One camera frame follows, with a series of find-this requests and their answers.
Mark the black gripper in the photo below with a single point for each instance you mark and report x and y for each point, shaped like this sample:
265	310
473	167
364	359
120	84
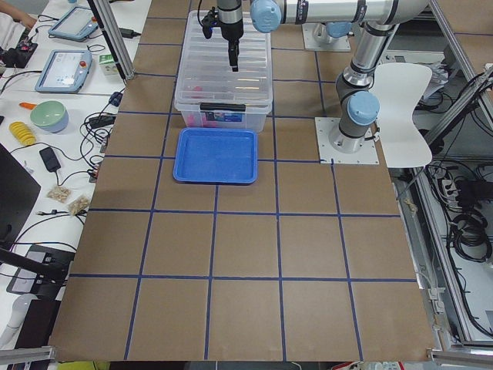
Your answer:
232	34

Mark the clear plastic box lid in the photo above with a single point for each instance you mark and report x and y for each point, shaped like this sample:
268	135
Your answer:
205	62

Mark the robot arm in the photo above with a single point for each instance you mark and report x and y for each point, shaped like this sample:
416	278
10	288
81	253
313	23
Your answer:
379	19
332	35

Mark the clear plastic storage box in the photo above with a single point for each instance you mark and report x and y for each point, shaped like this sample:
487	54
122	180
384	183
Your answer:
224	119

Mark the blue plastic tray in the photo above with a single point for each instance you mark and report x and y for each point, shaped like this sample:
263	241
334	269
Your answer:
213	155

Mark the green white carton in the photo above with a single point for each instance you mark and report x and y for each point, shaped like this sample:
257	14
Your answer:
108	65

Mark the teach pendant tablet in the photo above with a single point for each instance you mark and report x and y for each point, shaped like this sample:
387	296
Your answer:
76	25
64	72

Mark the white chair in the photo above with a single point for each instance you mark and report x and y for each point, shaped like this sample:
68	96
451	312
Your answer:
399	87

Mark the green bowl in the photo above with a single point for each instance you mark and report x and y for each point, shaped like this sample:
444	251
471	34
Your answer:
51	116

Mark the toy carrot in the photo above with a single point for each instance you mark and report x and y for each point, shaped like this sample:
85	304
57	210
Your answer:
26	105

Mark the black power adapter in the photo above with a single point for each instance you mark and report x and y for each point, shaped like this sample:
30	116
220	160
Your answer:
50	159

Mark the yellow toy corn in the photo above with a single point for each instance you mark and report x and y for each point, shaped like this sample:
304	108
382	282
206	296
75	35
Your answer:
22	133

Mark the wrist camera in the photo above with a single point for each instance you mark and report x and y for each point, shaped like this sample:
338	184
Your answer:
209	22

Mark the black box latch handle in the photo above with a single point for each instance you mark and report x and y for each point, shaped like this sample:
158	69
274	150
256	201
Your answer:
222	107

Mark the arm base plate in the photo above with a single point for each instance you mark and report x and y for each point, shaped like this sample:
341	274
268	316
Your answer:
309	43
335	148

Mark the aluminium frame post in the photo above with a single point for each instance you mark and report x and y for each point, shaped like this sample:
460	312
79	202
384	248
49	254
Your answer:
107	23

